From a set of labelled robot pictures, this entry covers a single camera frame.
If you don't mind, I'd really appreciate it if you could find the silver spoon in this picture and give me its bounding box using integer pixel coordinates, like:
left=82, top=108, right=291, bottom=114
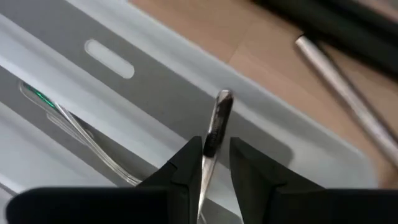
left=196, top=89, right=234, bottom=224
left=19, top=81, right=142, bottom=187

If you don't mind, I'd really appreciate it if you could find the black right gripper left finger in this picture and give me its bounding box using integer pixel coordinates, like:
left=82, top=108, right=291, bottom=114
left=5, top=136, right=203, bottom=224

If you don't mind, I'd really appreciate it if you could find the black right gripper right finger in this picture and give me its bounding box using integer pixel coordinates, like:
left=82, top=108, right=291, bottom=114
left=229, top=136, right=398, bottom=224

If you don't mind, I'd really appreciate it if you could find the white plastic cutlery tray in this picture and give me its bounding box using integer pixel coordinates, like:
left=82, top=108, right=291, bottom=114
left=0, top=0, right=379, bottom=224

